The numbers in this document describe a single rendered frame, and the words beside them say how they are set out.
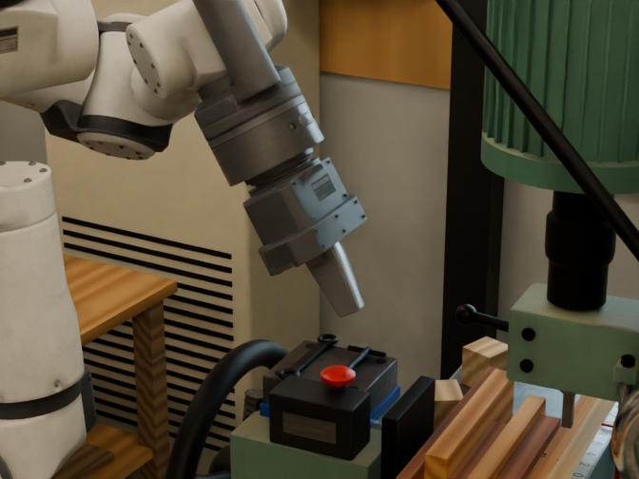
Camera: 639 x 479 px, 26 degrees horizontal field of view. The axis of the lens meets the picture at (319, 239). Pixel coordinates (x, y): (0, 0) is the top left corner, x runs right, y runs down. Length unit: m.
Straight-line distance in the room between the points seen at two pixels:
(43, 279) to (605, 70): 0.47
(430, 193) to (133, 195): 0.61
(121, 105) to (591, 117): 0.48
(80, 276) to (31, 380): 1.92
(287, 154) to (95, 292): 1.58
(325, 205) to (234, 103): 0.11
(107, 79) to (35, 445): 0.59
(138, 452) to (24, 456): 1.97
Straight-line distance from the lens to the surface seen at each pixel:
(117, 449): 2.82
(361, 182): 2.92
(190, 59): 1.11
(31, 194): 0.80
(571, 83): 1.08
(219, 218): 2.76
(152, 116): 1.35
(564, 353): 1.21
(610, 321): 1.20
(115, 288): 2.67
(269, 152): 1.10
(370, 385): 1.22
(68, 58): 0.80
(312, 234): 1.10
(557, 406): 1.42
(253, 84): 1.08
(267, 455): 1.22
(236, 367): 1.38
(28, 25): 0.77
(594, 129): 1.09
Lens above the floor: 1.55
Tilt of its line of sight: 21 degrees down
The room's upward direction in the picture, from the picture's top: straight up
